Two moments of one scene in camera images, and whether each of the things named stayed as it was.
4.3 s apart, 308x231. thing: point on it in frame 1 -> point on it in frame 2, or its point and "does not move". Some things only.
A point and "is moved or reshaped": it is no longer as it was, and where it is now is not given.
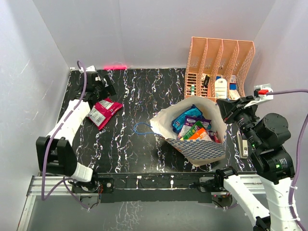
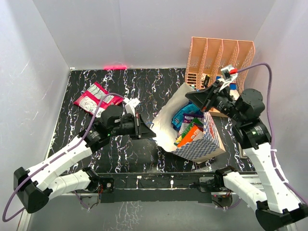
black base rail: [152, 187] does not move
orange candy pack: [199, 134] is moved or reshaped
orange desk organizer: [216, 68] does not move
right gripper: [225, 107] -> [202, 95]
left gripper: [109, 89] -> [146, 132]
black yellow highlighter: [206, 81] does not move
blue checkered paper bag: [197, 152] is moved or reshaped
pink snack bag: [103, 111] is moved or reshaped
